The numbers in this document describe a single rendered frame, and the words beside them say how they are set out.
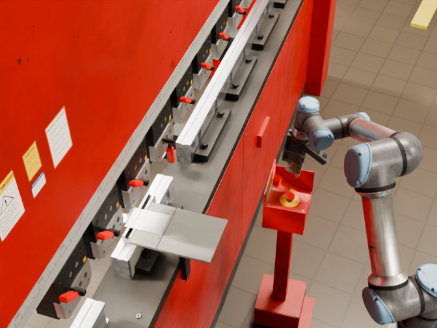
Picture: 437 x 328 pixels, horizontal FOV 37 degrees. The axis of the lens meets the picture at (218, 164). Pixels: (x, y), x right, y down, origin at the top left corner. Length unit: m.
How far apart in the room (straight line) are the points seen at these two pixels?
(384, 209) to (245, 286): 1.40
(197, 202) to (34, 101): 1.11
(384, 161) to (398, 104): 2.47
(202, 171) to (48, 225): 1.05
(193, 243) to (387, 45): 3.11
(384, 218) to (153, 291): 0.74
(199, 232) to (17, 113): 0.94
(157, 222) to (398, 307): 0.78
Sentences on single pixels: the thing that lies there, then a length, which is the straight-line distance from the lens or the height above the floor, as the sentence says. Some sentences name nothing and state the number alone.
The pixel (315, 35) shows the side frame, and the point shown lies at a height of 0.44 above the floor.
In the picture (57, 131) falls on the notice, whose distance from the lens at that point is 1.43.
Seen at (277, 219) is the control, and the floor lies 0.72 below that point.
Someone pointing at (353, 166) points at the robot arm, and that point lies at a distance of 1.86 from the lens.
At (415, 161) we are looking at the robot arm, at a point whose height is 1.31.
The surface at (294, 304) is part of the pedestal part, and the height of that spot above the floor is 0.12.
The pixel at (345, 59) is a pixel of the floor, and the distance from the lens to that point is 4.65.
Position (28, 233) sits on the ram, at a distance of 1.42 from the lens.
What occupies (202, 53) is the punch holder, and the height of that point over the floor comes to 1.29.
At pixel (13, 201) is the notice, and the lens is 1.34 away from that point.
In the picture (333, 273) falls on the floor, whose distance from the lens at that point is 3.26.
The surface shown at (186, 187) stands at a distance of 2.38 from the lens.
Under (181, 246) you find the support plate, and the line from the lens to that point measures 2.03.
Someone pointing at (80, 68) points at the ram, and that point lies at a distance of 1.48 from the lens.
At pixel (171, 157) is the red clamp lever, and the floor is 1.17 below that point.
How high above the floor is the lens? 2.55
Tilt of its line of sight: 43 degrees down
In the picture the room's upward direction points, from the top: 1 degrees counter-clockwise
